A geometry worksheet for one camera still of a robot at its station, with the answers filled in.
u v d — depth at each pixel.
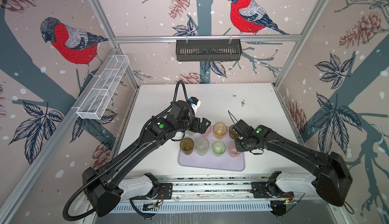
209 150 0.86
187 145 0.86
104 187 0.37
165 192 0.73
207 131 0.77
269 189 0.67
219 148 0.85
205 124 0.62
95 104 0.71
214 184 0.78
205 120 0.62
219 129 0.89
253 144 0.57
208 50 1.04
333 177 0.39
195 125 0.62
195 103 0.63
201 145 0.85
